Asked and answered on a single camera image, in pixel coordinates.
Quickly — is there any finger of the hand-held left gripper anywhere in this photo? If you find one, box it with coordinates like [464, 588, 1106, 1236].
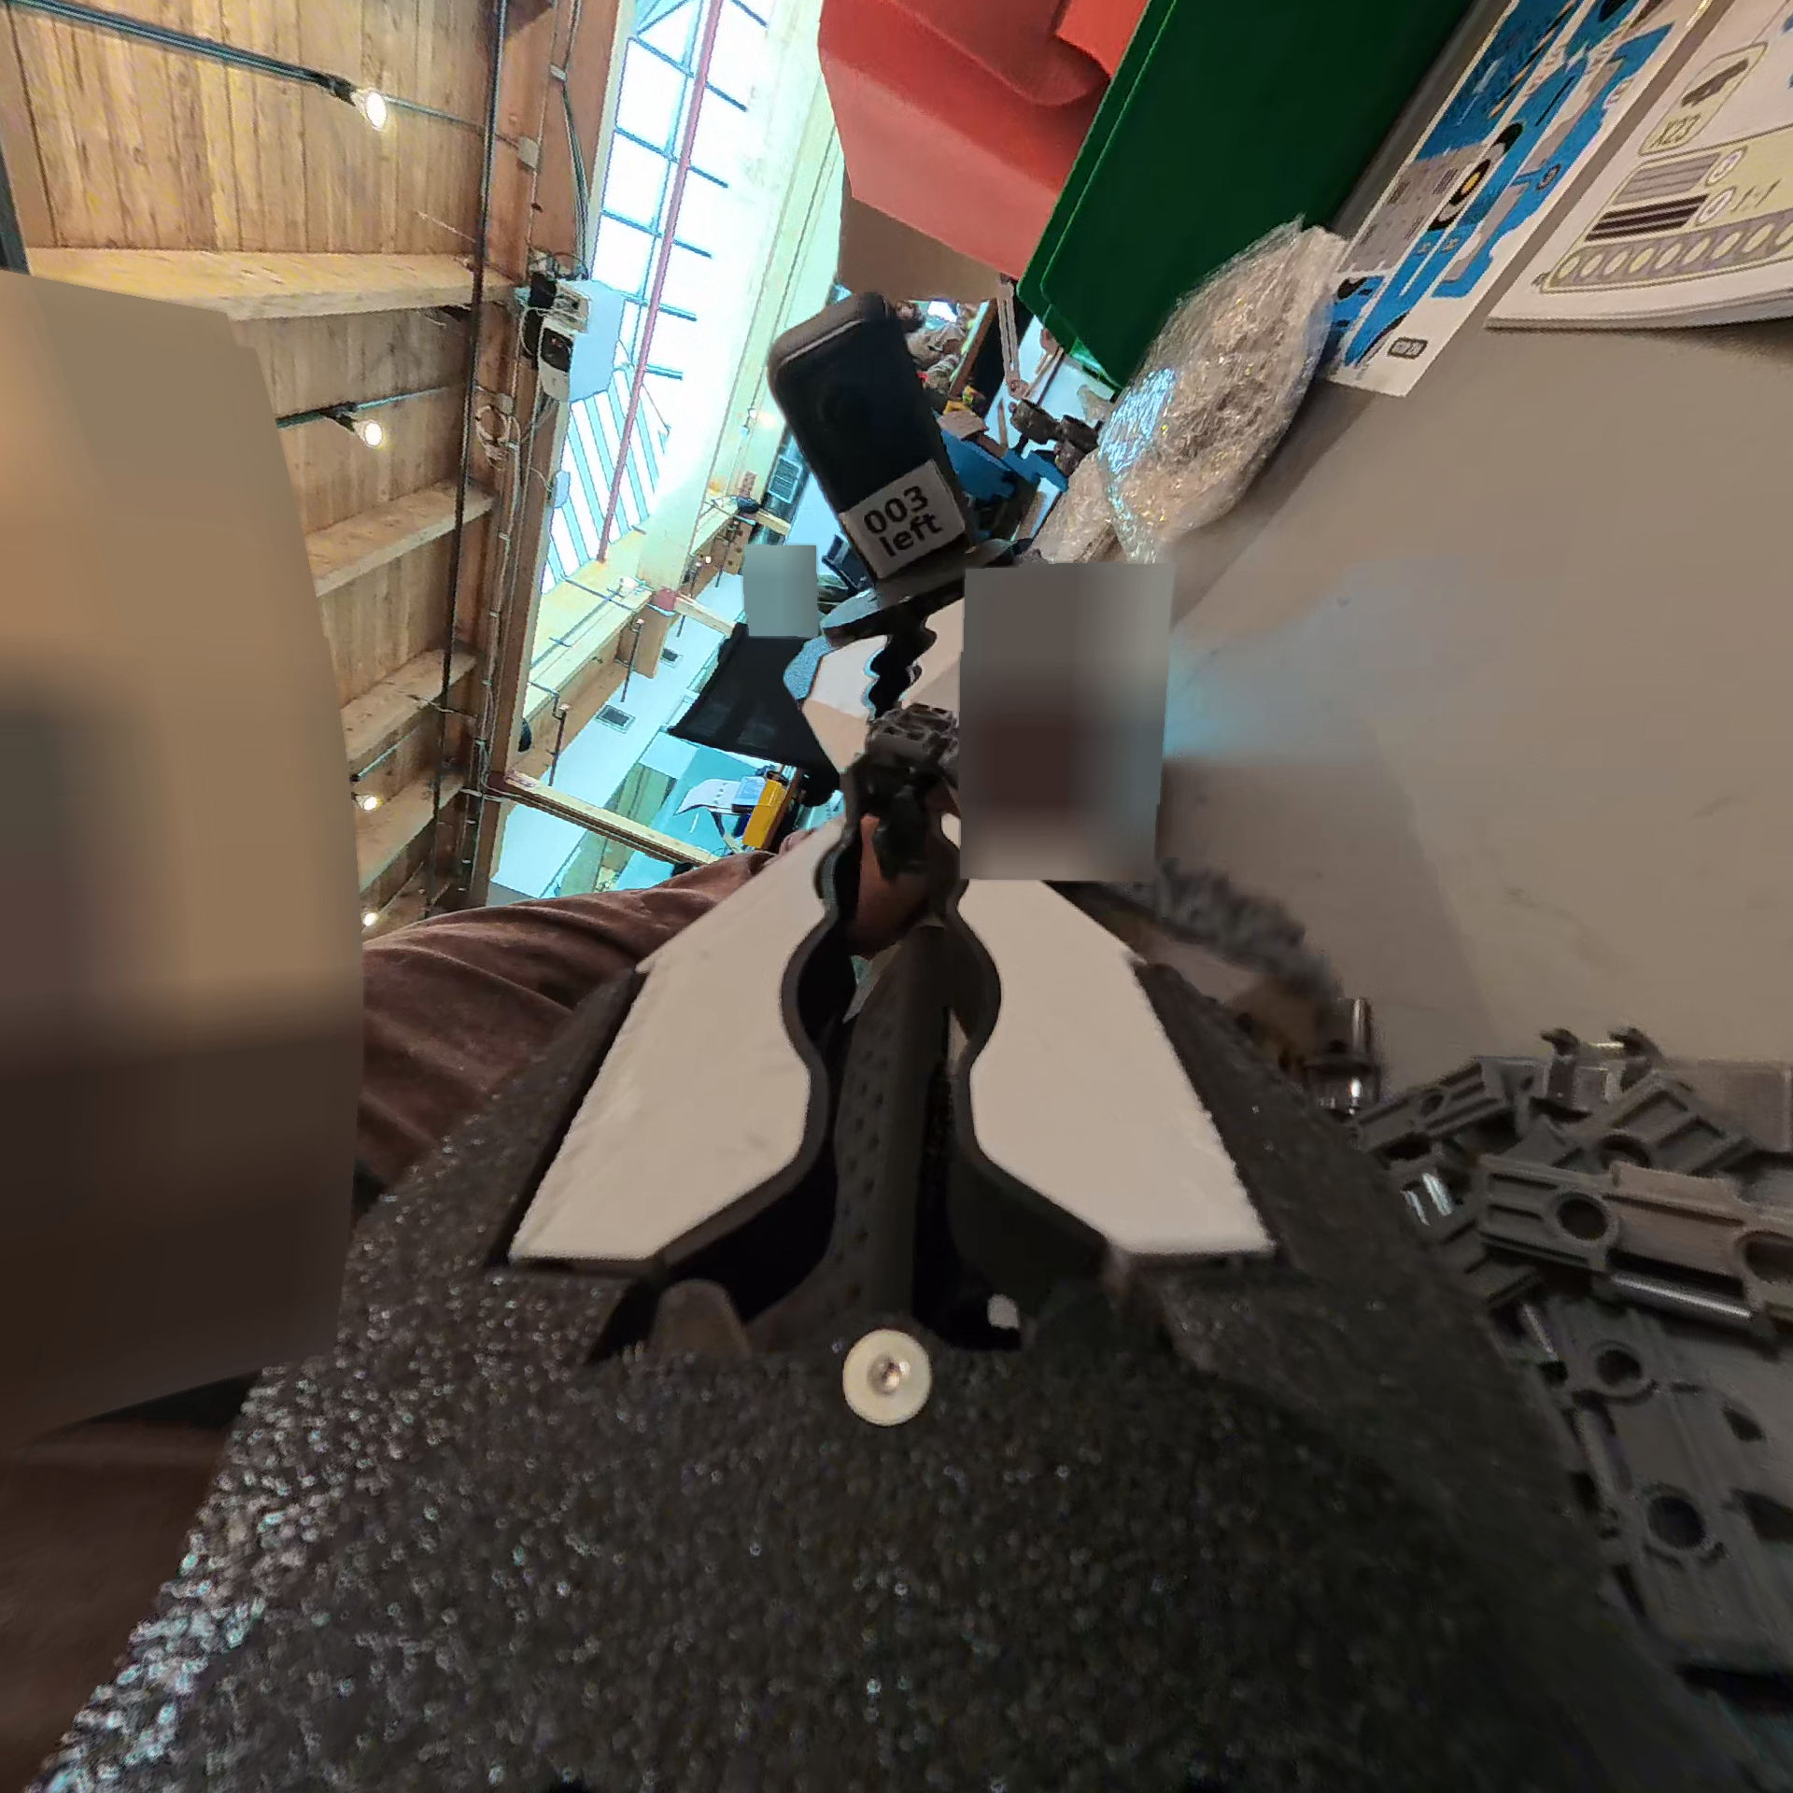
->
[801, 630, 927, 770]

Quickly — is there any grey desk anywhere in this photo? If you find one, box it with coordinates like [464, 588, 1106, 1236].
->
[1093, 252, 1793, 1151]

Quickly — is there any person's left hand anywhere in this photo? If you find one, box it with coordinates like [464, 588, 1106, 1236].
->
[842, 819, 934, 960]

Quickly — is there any black office chair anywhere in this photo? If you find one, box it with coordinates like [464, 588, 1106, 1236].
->
[666, 627, 845, 775]

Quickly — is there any building instruction booklet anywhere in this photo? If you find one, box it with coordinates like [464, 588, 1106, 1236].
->
[1486, 0, 1793, 333]

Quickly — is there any crumpled clear plastic bag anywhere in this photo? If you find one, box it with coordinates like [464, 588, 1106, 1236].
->
[1045, 221, 1355, 565]

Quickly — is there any blue sticker sheet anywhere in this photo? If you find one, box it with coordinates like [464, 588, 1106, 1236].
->
[1321, 0, 1706, 404]

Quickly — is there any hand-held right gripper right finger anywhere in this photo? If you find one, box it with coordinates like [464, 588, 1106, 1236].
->
[950, 882, 1276, 1275]

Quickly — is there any orange paper bag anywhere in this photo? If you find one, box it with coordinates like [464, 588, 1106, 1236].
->
[815, 0, 1153, 283]

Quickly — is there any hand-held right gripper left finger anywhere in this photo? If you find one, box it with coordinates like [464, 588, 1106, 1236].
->
[508, 824, 854, 1282]

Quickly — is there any pile of grey track pieces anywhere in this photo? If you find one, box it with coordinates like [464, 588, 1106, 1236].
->
[1303, 986, 1793, 1793]

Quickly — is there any grey toy track chain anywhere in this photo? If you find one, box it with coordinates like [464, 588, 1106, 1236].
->
[848, 705, 966, 912]

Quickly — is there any green plastic bin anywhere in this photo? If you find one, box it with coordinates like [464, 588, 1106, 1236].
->
[1016, 0, 1476, 396]

